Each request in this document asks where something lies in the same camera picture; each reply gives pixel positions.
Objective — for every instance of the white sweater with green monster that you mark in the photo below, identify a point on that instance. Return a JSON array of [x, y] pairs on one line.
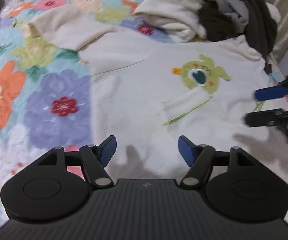
[[147, 94]]

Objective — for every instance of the grey garment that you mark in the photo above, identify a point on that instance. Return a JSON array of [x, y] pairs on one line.
[[237, 11]]

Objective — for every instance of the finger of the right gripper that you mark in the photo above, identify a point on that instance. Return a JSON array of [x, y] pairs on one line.
[[270, 93], [274, 117]]

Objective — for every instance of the dark brown garment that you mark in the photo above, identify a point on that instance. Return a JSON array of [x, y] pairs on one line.
[[224, 19]]

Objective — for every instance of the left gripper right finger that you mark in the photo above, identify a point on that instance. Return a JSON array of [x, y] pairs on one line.
[[199, 160]]

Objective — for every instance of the floral quilt bedspread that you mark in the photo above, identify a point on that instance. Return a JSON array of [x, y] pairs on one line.
[[44, 89]]

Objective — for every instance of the cream fleece garment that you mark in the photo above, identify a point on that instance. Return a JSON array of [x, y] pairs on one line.
[[178, 18]]

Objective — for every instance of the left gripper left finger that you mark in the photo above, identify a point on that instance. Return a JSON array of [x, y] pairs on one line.
[[94, 159]]

